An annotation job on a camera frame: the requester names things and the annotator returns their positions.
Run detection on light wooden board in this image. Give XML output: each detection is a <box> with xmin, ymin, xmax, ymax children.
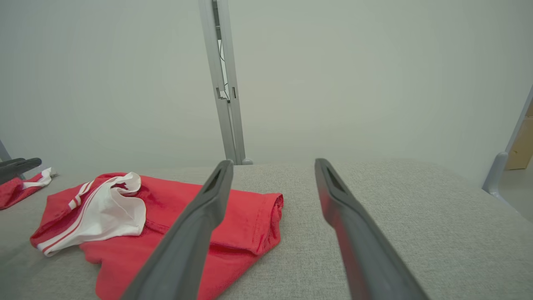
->
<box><xmin>505</xmin><ymin>100</ymin><xmax>533</xmax><ymax>170</ymax></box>

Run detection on red shorts with white stripe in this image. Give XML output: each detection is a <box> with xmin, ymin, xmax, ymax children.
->
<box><xmin>0</xmin><ymin>167</ymin><xmax>58</xmax><ymax>210</ymax></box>

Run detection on grey partition post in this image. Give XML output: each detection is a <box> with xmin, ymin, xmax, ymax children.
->
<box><xmin>199</xmin><ymin>0</ymin><xmax>239</xmax><ymax>165</ymax></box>
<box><xmin>217</xmin><ymin>0</ymin><xmax>254</xmax><ymax>165</ymax></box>

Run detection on grey slanted frame post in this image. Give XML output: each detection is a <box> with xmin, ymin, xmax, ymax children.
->
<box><xmin>482</xmin><ymin>85</ymin><xmax>533</xmax><ymax>196</ymax></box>

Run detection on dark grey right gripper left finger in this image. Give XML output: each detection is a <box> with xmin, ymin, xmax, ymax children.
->
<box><xmin>121</xmin><ymin>160</ymin><xmax>234</xmax><ymax>300</ymax></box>

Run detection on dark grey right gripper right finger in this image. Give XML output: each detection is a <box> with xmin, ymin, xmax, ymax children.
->
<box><xmin>315</xmin><ymin>158</ymin><xmax>429</xmax><ymax>300</ymax></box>

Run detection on red jersey with white sleeves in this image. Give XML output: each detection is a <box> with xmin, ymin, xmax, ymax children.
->
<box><xmin>30</xmin><ymin>172</ymin><xmax>284</xmax><ymax>300</ymax></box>

